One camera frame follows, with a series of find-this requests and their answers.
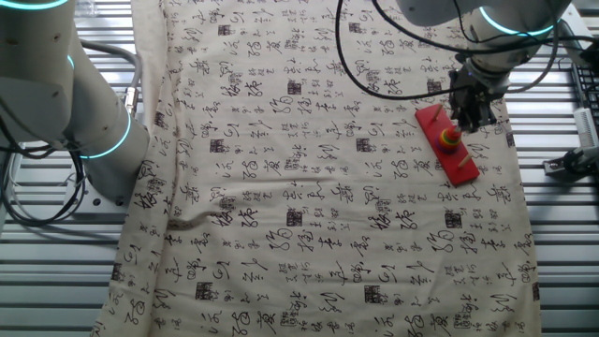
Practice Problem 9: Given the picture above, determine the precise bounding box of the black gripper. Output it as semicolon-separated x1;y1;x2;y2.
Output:
447;68;500;135

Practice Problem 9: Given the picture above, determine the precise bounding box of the red wooden Hanoi peg board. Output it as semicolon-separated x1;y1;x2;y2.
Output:
414;103;482;188

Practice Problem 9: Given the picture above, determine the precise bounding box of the black keyboard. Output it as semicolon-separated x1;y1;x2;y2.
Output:
570;63;599;123

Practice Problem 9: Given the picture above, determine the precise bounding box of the white calligraphy print cloth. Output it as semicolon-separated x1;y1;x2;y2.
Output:
91;0;544;337

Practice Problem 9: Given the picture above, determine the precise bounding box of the clear plastic object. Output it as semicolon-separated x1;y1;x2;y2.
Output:
73;0;102;19

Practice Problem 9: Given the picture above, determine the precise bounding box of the purple wooden ring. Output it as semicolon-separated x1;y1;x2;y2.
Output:
436;139;464;155

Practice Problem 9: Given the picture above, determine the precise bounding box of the thin grey cable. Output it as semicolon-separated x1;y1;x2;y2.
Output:
504;18;562;95

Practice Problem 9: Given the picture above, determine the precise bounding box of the silver ribbed camera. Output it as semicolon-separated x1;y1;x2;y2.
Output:
573;107;599;149

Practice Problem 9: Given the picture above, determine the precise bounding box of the grey metal camera bracket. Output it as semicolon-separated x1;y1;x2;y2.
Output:
556;4;591;62

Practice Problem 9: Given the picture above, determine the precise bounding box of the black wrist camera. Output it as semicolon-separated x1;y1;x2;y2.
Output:
578;41;599;74

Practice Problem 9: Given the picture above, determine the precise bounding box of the thick grey connector cable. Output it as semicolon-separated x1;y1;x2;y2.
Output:
79;39;143;117

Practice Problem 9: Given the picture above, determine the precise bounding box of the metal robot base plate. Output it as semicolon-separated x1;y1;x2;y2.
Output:
63;177;130;221

